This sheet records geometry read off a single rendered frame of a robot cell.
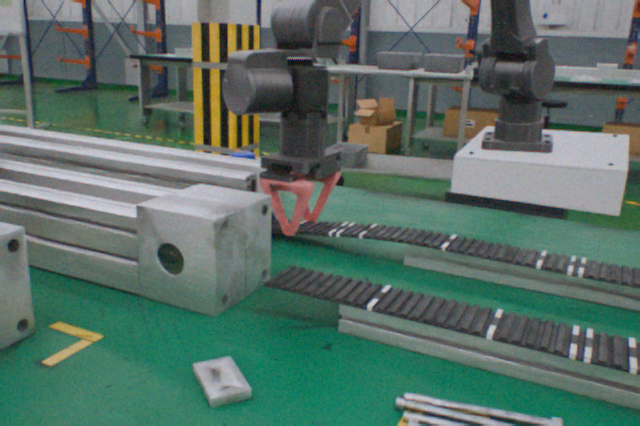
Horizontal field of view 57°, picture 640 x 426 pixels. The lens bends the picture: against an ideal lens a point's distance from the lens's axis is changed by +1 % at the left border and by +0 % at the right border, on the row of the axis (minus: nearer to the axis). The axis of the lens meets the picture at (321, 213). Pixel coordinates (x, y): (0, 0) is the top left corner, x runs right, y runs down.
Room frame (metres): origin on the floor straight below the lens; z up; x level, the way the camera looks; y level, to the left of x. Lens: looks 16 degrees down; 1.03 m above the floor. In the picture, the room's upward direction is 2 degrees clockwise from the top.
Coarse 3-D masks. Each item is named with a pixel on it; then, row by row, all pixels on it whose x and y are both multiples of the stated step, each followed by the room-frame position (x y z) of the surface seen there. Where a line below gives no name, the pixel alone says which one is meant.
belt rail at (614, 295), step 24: (408, 264) 0.65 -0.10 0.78; (432, 264) 0.63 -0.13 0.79; (456, 264) 0.62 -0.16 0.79; (480, 264) 0.61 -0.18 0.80; (504, 264) 0.60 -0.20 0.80; (528, 288) 0.59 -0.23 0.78; (552, 288) 0.58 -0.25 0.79; (576, 288) 0.57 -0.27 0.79; (600, 288) 0.57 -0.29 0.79; (624, 288) 0.55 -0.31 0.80
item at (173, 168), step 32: (0, 128) 1.00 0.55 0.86; (32, 160) 0.86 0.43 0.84; (64, 160) 0.85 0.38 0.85; (96, 160) 0.81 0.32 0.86; (128, 160) 0.78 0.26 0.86; (160, 160) 0.78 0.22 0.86; (192, 160) 0.83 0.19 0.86; (224, 160) 0.81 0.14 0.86; (256, 160) 0.81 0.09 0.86; (256, 192) 0.73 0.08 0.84
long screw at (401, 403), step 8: (400, 400) 0.36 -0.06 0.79; (408, 400) 0.36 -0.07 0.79; (400, 408) 0.36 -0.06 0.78; (408, 408) 0.36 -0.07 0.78; (416, 408) 0.36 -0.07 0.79; (424, 408) 0.36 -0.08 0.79; (432, 408) 0.36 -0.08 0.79; (440, 408) 0.36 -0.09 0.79; (440, 416) 0.35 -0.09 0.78; (448, 416) 0.35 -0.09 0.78; (456, 416) 0.35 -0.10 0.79; (464, 416) 0.35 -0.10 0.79; (472, 416) 0.35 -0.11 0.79; (472, 424) 0.35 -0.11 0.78; (480, 424) 0.34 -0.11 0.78; (488, 424) 0.34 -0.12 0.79; (496, 424) 0.34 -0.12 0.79; (504, 424) 0.34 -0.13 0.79
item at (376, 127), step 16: (368, 112) 5.68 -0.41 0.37; (384, 112) 5.75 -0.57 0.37; (448, 112) 5.39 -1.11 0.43; (480, 112) 5.29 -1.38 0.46; (496, 112) 5.32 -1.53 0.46; (352, 128) 5.70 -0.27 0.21; (368, 128) 5.64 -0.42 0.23; (384, 128) 5.60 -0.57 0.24; (400, 128) 6.02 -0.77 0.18; (448, 128) 5.38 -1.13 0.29; (480, 128) 5.27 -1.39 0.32; (608, 128) 4.86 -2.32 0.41; (624, 128) 4.79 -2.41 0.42; (368, 144) 5.63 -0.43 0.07; (384, 144) 5.57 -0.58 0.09; (400, 144) 6.08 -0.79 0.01
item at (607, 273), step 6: (600, 264) 0.59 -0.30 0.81; (606, 264) 0.58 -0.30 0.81; (612, 264) 0.58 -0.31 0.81; (618, 264) 0.58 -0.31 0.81; (600, 270) 0.57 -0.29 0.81; (606, 270) 0.57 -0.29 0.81; (612, 270) 0.57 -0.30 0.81; (618, 270) 0.57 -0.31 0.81; (600, 276) 0.55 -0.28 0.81; (606, 276) 0.55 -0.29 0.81; (612, 276) 0.55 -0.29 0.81; (618, 276) 0.56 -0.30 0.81; (606, 282) 0.54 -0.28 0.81; (612, 282) 0.54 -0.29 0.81; (618, 282) 0.54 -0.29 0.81
